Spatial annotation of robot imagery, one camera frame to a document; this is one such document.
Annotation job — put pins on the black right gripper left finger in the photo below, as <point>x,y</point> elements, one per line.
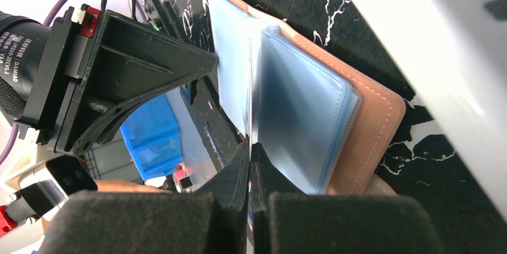
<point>212,219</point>

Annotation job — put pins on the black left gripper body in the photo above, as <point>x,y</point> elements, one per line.
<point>50,65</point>

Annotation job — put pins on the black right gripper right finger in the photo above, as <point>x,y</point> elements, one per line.
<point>286,220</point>

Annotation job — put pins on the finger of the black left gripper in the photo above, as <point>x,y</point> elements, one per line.
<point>124,65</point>

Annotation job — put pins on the black credit card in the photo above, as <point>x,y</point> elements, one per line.
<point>249,131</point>

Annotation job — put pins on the brown leather card holder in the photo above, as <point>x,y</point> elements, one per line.
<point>322,123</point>

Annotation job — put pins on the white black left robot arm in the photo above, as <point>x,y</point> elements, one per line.
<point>78,80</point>

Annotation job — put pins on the blue plastic bin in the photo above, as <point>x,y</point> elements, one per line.
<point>152,137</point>

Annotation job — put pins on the white plastic basket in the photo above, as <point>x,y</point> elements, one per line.
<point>453,53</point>

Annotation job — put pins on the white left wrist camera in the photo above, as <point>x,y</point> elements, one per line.
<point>46,189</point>

